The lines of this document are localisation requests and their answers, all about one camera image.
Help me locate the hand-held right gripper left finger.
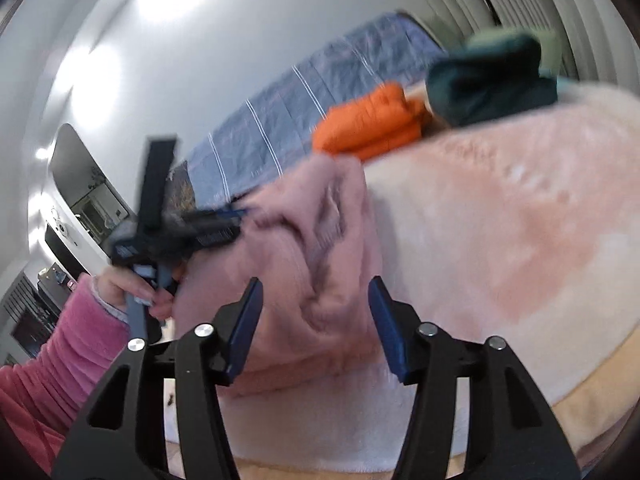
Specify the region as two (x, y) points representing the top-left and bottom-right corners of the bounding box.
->
(52, 276), (264, 480)

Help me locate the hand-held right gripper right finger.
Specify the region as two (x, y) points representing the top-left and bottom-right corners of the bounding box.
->
(367, 275), (583, 480)

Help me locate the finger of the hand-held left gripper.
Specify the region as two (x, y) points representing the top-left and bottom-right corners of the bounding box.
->
(192, 225), (242, 250)
(184, 206), (249, 225)

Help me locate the pink quilted jacket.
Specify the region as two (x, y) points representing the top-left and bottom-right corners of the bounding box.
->
(175, 155), (386, 376)

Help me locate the person's left forearm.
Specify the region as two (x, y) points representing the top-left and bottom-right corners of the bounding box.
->
(0, 277), (132, 476)

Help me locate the person's left hand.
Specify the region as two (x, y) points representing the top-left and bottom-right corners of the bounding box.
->
(93, 265), (177, 322)

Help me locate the dark floral printed blanket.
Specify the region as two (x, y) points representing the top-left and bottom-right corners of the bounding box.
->
(167, 160), (199, 212)

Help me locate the blue checked quilt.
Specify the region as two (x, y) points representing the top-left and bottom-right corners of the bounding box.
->
(192, 12), (448, 206)

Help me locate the slatted ladder rack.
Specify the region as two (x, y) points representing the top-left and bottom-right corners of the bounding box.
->
(0, 270), (38, 322)

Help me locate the pale pink fleece blanket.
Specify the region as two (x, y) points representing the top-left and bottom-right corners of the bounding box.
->
(165, 80), (640, 471)

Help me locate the orange puffer jacket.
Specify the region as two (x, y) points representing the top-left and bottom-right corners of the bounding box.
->
(312, 82), (431, 161)

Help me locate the dark teal garment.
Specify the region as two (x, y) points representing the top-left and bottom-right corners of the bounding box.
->
(427, 34), (560, 128)

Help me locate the green pillow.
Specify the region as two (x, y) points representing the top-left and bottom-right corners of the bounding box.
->
(470, 27), (561, 80)

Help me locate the white pleated curtain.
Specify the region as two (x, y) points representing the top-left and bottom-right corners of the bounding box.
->
(400, 0), (640, 86)

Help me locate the arched wall mirror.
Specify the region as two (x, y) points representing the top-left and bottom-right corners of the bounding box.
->
(50, 124), (133, 241)

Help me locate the white round camera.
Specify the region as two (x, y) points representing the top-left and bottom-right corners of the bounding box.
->
(50, 212), (76, 243)

